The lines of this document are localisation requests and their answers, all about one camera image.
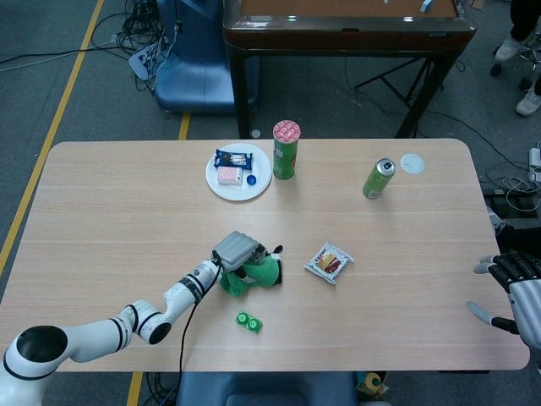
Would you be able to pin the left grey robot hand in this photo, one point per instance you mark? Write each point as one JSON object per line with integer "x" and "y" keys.
{"x": 236, "y": 251}

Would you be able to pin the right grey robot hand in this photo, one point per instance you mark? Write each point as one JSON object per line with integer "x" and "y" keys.
{"x": 526, "y": 300}

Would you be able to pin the green microfibre cloth black trim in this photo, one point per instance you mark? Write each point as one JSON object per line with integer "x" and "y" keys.
{"x": 266, "y": 275}

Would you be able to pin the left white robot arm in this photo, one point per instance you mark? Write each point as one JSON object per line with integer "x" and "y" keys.
{"x": 101, "y": 334}

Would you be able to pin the white round plate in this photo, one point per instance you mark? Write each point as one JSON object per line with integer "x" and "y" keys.
{"x": 236, "y": 192}

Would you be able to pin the black fabric bag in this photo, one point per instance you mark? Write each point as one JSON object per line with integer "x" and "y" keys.
{"x": 522, "y": 239}

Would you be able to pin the green toy brick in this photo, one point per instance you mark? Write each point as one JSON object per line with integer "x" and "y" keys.
{"x": 249, "y": 322}

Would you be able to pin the blue bottle cap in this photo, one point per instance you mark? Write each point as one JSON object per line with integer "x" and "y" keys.
{"x": 252, "y": 179}

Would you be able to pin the pink white small box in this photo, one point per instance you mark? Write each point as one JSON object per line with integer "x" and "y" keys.
{"x": 230, "y": 176}

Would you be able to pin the white snack packet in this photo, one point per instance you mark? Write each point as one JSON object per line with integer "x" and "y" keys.
{"x": 327, "y": 263}

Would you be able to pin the blue cookie packet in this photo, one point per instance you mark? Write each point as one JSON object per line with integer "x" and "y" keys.
{"x": 233, "y": 158}

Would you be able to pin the green chips tube pink lid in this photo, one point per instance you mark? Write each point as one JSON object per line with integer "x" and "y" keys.
{"x": 285, "y": 156}

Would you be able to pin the white floor disc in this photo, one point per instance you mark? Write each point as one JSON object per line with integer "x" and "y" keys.
{"x": 256, "y": 133}

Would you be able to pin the white power strip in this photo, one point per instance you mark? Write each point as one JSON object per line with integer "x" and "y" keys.
{"x": 535, "y": 162}

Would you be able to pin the green drink can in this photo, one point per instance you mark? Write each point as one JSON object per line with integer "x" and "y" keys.
{"x": 377, "y": 182}

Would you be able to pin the white round table grommet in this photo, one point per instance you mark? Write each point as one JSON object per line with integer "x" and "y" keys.
{"x": 412, "y": 163}

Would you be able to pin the white sneaker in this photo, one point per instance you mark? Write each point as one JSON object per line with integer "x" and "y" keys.
{"x": 529, "y": 103}
{"x": 507, "y": 48}

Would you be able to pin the dark wooden mahjong table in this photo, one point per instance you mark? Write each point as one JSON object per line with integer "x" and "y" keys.
{"x": 338, "y": 38}

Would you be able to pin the office chair base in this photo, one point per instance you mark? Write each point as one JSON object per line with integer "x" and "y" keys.
{"x": 530, "y": 63}

